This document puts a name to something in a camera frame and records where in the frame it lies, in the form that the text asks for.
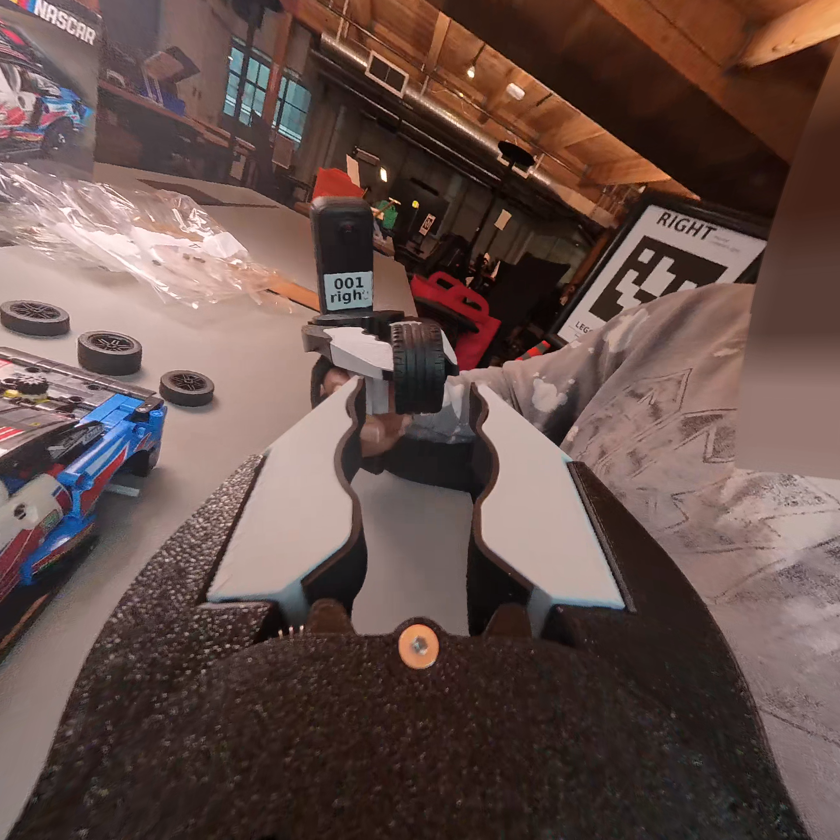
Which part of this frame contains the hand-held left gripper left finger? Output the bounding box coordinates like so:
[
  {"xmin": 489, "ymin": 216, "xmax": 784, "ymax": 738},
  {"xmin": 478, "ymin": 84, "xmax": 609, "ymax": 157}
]
[{"xmin": 206, "ymin": 378, "xmax": 368, "ymax": 632}]

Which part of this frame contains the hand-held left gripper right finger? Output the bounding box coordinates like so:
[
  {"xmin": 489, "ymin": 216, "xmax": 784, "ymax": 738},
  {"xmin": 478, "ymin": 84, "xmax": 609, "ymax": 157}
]
[{"xmin": 466, "ymin": 382, "xmax": 626, "ymax": 636}]

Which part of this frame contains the black toy wheel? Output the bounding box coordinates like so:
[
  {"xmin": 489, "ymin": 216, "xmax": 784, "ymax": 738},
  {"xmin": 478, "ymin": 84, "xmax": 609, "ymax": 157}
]
[
  {"xmin": 0, "ymin": 300, "xmax": 71, "ymax": 337},
  {"xmin": 77, "ymin": 330, "xmax": 143, "ymax": 376},
  {"xmin": 159, "ymin": 369, "xmax": 215, "ymax": 408},
  {"xmin": 388, "ymin": 322, "xmax": 448, "ymax": 416}
]

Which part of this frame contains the blue white toy race car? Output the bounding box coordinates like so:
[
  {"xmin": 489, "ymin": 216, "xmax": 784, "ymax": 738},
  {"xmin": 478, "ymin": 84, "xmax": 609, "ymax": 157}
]
[{"xmin": 0, "ymin": 348, "xmax": 167, "ymax": 651}]

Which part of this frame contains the person's right forearm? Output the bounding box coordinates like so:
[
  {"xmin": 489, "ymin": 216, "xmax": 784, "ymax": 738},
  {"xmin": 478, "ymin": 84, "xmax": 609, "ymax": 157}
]
[{"xmin": 407, "ymin": 341, "xmax": 631, "ymax": 454}]

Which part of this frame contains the grey desk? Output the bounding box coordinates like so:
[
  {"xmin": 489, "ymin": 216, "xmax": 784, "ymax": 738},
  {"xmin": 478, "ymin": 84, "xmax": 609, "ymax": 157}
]
[{"xmin": 0, "ymin": 161, "xmax": 480, "ymax": 840}]

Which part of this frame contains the person's right hand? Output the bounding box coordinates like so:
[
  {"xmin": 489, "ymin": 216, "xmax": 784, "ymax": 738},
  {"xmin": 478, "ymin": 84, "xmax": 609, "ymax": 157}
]
[{"xmin": 320, "ymin": 367, "xmax": 409, "ymax": 460}]

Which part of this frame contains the person's bleached grey sweatshirt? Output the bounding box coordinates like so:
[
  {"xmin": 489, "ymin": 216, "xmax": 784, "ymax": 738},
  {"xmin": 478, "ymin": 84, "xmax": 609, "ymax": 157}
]
[{"xmin": 558, "ymin": 282, "xmax": 840, "ymax": 840}]

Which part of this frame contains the white air vent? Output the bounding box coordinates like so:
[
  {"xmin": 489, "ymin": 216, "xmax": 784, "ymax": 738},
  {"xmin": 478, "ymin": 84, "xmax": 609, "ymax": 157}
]
[{"xmin": 365, "ymin": 51, "xmax": 411, "ymax": 99}]

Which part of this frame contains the paned window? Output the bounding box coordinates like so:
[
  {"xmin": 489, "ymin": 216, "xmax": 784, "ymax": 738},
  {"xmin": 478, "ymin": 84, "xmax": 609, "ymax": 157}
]
[{"xmin": 223, "ymin": 36, "xmax": 312, "ymax": 135}]

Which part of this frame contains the clear plastic bag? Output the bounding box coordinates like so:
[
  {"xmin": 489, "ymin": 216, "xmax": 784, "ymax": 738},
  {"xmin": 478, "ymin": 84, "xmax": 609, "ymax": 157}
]
[{"xmin": 0, "ymin": 161, "xmax": 280, "ymax": 311}]

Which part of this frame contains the framed black white marker sign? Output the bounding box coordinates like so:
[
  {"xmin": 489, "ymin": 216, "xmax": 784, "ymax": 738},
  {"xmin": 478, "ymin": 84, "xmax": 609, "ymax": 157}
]
[{"xmin": 554, "ymin": 203, "xmax": 769, "ymax": 349}]

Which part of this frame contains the black toy set box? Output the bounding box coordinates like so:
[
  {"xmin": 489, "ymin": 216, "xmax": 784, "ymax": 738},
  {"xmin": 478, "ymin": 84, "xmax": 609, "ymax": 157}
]
[{"xmin": 0, "ymin": 0, "xmax": 102, "ymax": 179}]

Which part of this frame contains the silver air duct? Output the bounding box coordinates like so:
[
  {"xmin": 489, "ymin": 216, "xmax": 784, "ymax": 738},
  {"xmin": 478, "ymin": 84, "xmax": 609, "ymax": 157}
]
[{"xmin": 322, "ymin": 33, "xmax": 592, "ymax": 198}]

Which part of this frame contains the black round disc mount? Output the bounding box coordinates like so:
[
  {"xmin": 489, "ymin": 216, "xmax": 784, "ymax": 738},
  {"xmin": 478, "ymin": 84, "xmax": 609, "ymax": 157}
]
[{"xmin": 497, "ymin": 140, "xmax": 543, "ymax": 175}]

